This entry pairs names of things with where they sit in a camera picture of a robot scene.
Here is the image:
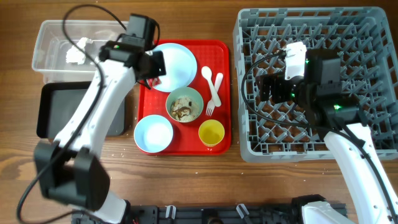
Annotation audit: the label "red snack wrapper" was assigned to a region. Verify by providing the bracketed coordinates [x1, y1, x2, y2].
[149, 77, 162, 87]

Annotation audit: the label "green bowl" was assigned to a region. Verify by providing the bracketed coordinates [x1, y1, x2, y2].
[165, 87, 203, 123]

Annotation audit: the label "rice and food scraps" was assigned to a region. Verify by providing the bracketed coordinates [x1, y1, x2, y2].
[170, 96, 200, 123]

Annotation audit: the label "yellow cup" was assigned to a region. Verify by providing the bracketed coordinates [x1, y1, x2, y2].
[198, 119, 225, 147]

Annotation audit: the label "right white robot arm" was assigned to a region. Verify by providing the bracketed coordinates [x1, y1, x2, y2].
[256, 73, 397, 223]

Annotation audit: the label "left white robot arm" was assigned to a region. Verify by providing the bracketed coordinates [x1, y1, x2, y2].
[34, 49, 165, 223]

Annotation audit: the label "grey dishwasher rack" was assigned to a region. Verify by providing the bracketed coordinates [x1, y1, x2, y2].
[233, 7, 397, 163]

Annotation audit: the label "clear plastic waste bin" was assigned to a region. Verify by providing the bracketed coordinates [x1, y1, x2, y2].
[32, 20, 125, 84]

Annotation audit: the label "black food waste tray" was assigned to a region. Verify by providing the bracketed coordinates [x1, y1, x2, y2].
[36, 81, 127, 139]

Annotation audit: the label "light blue plate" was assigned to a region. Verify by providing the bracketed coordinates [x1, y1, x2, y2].
[154, 43, 198, 92]

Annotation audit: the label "red serving tray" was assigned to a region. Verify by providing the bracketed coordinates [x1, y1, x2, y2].
[137, 40, 232, 156]

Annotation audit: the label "white plastic spoon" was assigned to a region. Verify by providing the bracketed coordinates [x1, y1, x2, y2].
[201, 66, 221, 107]

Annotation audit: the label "white plastic fork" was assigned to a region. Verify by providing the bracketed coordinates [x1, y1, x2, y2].
[205, 72, 224, 117]

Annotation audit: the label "light blue small bowl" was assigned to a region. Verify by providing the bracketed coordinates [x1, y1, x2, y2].
[134, 114, 174, 154]

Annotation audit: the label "crumpled white tissue left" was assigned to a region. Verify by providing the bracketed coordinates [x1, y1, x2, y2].
[66, 37, 93, 65]

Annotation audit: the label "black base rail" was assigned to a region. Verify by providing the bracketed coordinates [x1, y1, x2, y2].
[71, 203, 349, 224]

